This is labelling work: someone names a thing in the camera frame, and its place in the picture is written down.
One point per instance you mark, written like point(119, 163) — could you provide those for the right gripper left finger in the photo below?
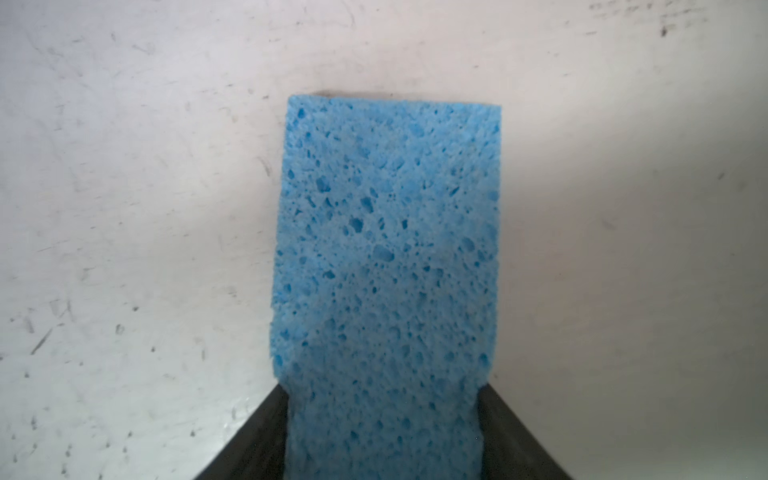
point(257, 450)

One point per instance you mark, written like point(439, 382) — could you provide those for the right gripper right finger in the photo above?
point(510, 450)

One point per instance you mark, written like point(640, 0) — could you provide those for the light blue sponge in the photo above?
point(385, 285)

